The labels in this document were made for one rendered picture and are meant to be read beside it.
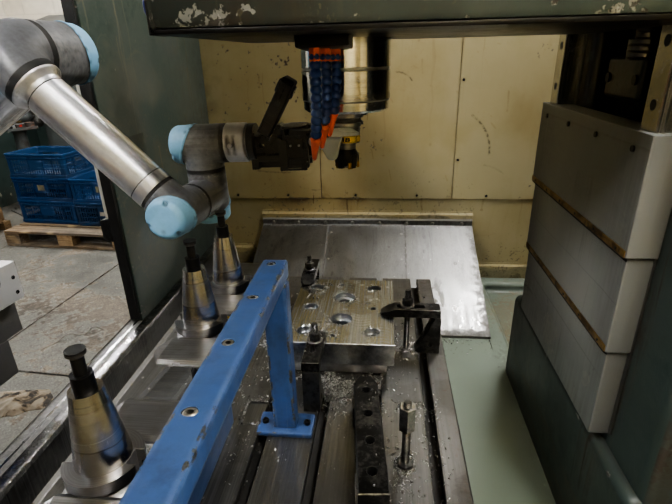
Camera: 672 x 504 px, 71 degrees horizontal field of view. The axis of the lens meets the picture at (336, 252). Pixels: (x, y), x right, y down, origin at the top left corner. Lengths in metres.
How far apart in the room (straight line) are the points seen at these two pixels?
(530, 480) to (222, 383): 0.91
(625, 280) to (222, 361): 0.60
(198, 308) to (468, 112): 1.53
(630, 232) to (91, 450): 0.71
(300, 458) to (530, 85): 1.56
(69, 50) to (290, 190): 1.16
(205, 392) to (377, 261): 1.44
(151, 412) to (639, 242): 0.67
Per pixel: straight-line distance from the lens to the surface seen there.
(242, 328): 0.57
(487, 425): 1.37
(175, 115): 1.76
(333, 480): 0.83
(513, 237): 2.12
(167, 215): 0.84
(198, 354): 0.56
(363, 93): 0.84
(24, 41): 1.00
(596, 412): 0.96
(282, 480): 0.84
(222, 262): 0.68
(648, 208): 0.79
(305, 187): 2.00
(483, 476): 1.25
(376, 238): 1.96
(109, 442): 0.43
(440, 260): 1.89
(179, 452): 0.43
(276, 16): 0.59
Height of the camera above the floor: 1.52
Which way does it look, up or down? 23 degrees down
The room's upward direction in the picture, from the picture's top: 1 degrees counter-clockwise
